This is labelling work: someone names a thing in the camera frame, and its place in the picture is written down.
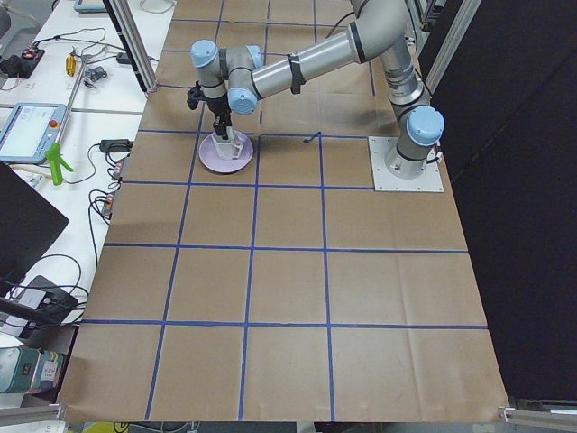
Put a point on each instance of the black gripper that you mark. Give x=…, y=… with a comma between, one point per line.
x=217, y=106

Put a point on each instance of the white faceted cup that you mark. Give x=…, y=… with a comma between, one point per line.
x=231, y=148

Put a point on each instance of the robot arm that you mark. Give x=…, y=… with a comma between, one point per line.
x=234, y=80

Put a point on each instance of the lavender plate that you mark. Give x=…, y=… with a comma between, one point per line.
x=208, y=156

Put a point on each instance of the black power adapter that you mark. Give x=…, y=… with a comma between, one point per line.
x=115, y=145

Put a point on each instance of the long metal reacher rod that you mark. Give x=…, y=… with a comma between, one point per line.
x=79, y=76

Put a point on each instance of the teach pendant tablet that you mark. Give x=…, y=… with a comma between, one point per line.
x=30, y=131

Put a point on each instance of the black monitor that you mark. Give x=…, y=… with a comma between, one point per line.
x=30, y=224

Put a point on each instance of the black box device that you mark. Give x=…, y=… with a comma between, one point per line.
x=44, y=303

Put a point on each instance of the green white box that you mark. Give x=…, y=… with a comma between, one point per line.
x=29, y=370

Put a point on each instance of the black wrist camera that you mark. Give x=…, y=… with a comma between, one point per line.
x=194, y=96

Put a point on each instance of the aluminium frame post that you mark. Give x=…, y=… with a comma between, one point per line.
x=127, y=31

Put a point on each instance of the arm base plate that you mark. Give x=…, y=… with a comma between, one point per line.
x=392, y=173

